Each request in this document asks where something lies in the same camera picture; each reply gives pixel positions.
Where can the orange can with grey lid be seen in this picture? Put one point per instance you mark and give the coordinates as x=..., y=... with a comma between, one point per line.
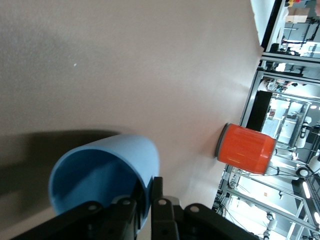
x=246, y=148

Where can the brown table mat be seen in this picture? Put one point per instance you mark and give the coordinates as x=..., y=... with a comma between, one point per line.
x=125, y=62

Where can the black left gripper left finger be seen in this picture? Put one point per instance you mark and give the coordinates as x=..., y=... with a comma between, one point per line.
x=105, y=225

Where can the cardboard box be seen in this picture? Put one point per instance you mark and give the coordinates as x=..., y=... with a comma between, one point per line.
x=298, y=15

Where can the aluminium profile frame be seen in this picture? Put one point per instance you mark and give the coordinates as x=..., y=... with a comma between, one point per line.
x=252, y=82

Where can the light blue cup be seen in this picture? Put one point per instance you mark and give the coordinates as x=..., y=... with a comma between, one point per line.
x=140, y=150

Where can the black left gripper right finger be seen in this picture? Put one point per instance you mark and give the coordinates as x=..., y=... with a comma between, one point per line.
x=175, y=225

